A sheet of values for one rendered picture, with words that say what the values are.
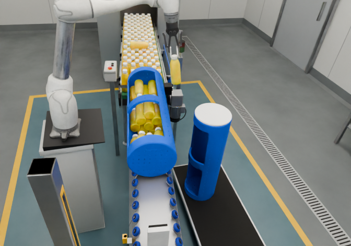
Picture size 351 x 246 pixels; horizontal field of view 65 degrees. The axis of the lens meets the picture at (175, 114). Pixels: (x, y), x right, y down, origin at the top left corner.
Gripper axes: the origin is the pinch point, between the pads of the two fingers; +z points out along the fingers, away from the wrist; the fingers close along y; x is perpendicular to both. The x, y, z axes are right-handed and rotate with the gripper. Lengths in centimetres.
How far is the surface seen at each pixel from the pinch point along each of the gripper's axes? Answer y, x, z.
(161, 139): -12, -56, 28
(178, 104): 2, 46, 70
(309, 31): 247, 284, 93
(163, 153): -12, -59, 36
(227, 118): 35, -12, 50
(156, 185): -19, -62, 57
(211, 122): 22, -17, 48
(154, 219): -20, -84, 59
